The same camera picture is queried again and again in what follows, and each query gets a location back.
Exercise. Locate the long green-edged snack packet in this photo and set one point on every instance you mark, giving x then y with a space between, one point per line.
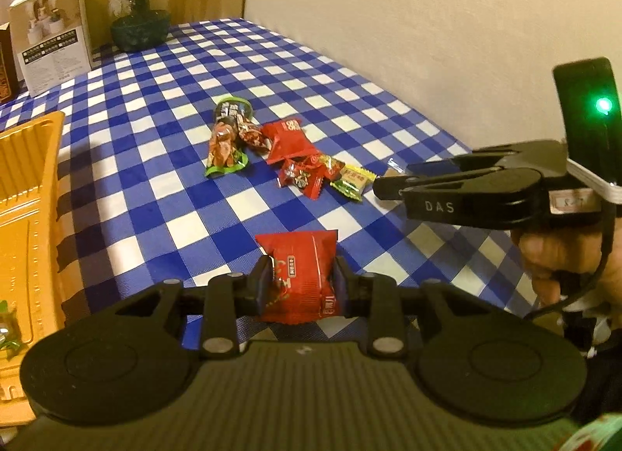
223 149

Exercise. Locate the bright red candy wrapper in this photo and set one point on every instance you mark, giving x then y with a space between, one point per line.
311 183

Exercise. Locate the white cardboard box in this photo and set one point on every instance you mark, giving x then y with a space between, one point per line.
48 43

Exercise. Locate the orange plastic tray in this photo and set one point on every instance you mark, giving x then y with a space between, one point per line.
24 217

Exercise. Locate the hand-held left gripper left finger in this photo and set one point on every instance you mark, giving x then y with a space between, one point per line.
265 282

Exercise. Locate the dark red patterned tin box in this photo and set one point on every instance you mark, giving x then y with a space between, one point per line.
8 62

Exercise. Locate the person's right hand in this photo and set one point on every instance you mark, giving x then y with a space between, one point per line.
549 251

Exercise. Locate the brown snack packet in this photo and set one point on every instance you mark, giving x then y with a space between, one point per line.
252 136

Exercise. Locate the dark green glass jar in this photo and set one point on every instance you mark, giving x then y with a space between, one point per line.
138 28

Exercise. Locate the yellow green candy packet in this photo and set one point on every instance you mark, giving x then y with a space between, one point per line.
353 182

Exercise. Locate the square red snack packet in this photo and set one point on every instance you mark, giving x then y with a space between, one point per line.
289 140

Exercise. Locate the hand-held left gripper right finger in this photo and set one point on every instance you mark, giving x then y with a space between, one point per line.
340 286

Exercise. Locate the dark red candy wrapper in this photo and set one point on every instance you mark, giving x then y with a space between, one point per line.
290 174

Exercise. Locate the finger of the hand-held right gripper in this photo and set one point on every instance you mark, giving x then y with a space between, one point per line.
437 182
510 155

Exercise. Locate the small brown candy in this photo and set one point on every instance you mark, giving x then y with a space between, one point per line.
394 169

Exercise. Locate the red green candy wrapper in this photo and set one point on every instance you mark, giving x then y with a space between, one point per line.
330 165

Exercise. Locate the colourful patterned cloth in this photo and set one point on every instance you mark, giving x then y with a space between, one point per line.
602 436

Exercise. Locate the blue white checkered tablecloth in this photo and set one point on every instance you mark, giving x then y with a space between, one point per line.
146 91

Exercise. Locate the large red snack packet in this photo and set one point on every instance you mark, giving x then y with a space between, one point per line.
301 261

